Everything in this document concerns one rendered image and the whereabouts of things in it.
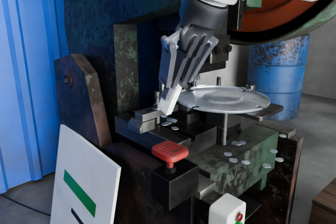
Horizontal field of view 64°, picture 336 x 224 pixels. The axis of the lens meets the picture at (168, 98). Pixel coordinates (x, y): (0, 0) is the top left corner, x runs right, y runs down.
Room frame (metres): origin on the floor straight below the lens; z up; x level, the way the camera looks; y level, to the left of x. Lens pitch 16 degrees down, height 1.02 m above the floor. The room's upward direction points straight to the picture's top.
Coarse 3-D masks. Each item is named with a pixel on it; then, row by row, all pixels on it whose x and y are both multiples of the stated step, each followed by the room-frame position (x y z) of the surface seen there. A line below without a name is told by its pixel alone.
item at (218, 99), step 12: (180, 96) 0.84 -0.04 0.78; (192, 96) 0.84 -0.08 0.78; (204, 96) 0.82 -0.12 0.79; (216, 96) 0.82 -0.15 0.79; (228, 96) 0.82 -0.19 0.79; (240, 96) 0.84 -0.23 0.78; (252, 96) 0.84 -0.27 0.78; (264, 96) 0.84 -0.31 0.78; (204, 108) 0.72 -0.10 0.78; (216, 108) 0.72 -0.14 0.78; (228, 108) 0.72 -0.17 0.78; (240, 108) 0.72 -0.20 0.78; (252, 108) 0.72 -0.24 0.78
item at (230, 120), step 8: (272, 104) 0.76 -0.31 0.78; (208, 112) 0.80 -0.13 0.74; (248, 112) 0.69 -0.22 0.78; (256, 112) 0.69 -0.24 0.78; (264, 112) 0.69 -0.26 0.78; (272, 112) 0.69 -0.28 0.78; (208, 120) 0.80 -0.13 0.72; (216, 120) 0.77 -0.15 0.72; (224, 120) 0.76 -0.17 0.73; (232, 120) 0.78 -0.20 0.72; (240, 120) 0.81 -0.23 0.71; (224, 128) 0.76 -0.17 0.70; (232, 128) 0.78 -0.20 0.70; (240, 128) 0.81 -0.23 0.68; (224, 136) 0.76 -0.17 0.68; (232, 136) 0.78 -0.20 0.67; (224, 144) 0.76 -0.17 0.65
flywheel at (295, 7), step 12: (264, 0) 1.13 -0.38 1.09; (276, 0) 1.10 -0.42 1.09; (288, 0) 1.06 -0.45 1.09; (300, 0) 1.00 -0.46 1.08; (324, 0) 0.99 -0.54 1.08; (252, 12) 1.17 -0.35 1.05; (264, 12) 1.11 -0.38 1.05; (276, 12) 1.06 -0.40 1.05; (288, 12) 1.02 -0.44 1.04; (300, 12) 0.99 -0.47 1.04; (312, 12) 1.04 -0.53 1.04; (252, 24) 1.12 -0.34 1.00; (264, 24) 1.09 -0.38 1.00; (276, 24) 1.05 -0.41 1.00; (288, 24) 1.08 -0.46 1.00
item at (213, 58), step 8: (224, 24) 0.89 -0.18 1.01; (168, 32) 0.89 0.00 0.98; (216, 32) 0.87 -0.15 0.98; (224, 32) 0.90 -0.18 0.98; (224, 40) 0.84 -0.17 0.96; (216, 48) 0.80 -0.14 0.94; (224, 48) 0.84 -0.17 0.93; (208, 56) 0.80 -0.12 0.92; (216, 56) 0.82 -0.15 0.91; (224, 56) 0.85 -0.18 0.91
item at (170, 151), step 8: (160, 144) 0.54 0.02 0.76; (168, 144) 0.53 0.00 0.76; (176, 144) 0.54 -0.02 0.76; (152, 152) 0.52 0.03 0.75; (160, 152) 0.50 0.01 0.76; (168, 152) 0.50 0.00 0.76; (176, 152) 0.50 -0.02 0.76; (184, 152) 0.50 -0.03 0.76; (168, 160) 0.48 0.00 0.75; (176, 160) 0.49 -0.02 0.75
